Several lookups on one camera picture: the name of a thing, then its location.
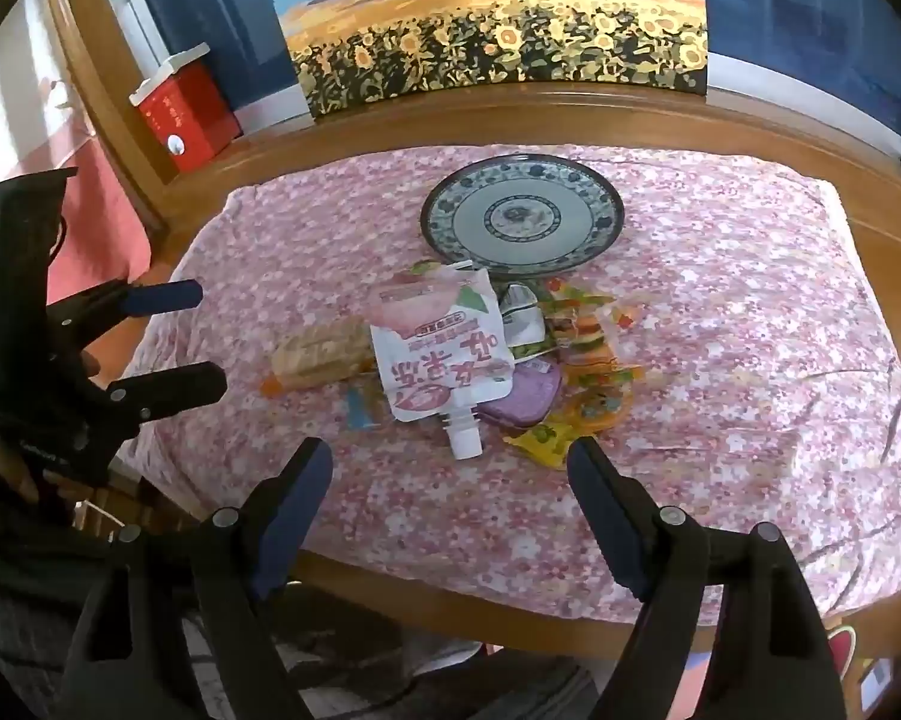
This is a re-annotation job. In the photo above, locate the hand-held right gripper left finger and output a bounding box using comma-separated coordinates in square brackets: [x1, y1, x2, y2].
[49, 436, 335, 720]

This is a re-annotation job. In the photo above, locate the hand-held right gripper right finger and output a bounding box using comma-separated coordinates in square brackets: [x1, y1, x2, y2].
[566, 435, 849, 720]

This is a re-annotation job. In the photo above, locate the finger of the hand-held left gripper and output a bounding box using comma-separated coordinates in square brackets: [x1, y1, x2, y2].
[46, 279, 203, 346]
[83, 361, 229, 458]

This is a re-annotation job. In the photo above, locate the yellow snack packet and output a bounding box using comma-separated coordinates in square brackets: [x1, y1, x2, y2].
[503, 420, 590, 470]

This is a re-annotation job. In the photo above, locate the clear orange candy packet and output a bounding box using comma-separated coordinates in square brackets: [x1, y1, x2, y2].
[563, 367, 647, 432]

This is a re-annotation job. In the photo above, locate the small light blue packet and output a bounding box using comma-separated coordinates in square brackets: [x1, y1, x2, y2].
[346, 382, 384, 432]

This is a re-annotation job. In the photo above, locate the beige cracker packet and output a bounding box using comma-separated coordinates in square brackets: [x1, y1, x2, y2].
[259, 317, 377, 398]

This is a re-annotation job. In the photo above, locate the purple snack packet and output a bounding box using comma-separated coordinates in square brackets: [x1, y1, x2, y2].
[473, 364, 564, 425]

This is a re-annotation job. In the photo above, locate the burger print candy packet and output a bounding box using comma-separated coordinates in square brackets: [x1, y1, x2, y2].
[544, 281, 642, 372]

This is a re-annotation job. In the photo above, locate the pink white drink pouch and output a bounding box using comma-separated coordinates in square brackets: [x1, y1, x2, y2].
[368, 261, 515, 461]

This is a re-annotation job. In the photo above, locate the dark green snack packet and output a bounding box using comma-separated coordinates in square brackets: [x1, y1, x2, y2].
[495, 281, 552, 357]

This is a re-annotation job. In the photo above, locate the round dark tray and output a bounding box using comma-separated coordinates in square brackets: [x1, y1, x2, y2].
[419, 154, 626, 278]

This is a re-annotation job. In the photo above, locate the wooden chair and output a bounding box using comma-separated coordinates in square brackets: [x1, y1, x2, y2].
[71, 484, 197, 541]

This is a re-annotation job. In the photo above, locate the red box with white lid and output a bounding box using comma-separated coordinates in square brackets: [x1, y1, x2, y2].
[128, 41, 243, 173]

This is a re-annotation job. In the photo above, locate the grey dark cloth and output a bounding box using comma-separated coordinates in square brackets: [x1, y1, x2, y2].
[0, 532, 594, 720]

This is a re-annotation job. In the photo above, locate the pink floral cloth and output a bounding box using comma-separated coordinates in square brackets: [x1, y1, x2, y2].
[116, 142, 901, 627]

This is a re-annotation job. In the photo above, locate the sunflower field painting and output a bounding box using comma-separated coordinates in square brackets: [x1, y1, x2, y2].
[266, 0, 710, 121]

